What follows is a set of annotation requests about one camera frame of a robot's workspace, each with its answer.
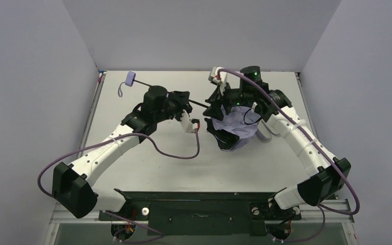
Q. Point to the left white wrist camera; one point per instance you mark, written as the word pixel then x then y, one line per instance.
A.
pixel 189 125

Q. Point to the purple zippered umbrella case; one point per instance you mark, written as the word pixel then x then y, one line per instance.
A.
pixel 264 133

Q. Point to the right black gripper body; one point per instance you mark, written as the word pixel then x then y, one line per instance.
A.
pixel 218 107

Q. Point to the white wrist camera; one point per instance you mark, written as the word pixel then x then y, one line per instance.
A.
pixel 218 78
pixel 189 125

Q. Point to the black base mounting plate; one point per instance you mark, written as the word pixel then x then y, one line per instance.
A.
pixel 204 213

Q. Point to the purple umbrella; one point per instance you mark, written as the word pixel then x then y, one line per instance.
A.
pixel 228 117

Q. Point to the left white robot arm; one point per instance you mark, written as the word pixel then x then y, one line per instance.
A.
pixel 73 183

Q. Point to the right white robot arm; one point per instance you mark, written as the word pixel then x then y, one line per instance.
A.
pixel 326 174

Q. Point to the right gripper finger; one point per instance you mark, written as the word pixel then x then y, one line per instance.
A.
pixel 214 111
pixel 224 132

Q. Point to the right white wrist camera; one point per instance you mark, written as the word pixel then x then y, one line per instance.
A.
pixel 218 78

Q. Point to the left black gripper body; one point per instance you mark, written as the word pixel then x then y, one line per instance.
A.
pixel 181 102

